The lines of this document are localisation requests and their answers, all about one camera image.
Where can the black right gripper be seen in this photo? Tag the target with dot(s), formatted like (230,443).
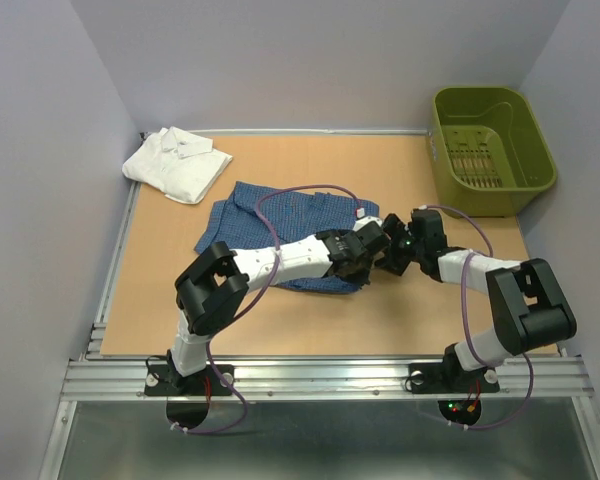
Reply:
(394,228)

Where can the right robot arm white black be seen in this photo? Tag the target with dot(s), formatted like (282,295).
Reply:
(528,307)

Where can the white shirt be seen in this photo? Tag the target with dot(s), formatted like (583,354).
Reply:
(180,164)

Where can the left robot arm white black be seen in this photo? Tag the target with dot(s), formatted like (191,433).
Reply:
(210,291)

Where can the green plastic basket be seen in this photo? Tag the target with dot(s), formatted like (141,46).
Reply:
(487,153)

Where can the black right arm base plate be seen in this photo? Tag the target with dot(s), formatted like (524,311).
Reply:
(436,378)

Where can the blue checkered long sleeve shirt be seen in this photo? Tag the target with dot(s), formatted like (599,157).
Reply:
(293,215)

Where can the aluminium mounting rail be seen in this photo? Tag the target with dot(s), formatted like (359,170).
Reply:
(306,378)

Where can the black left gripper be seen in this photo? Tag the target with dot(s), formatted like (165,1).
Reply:
(363,277)

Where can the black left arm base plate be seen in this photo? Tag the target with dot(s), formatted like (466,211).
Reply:
(164,381)

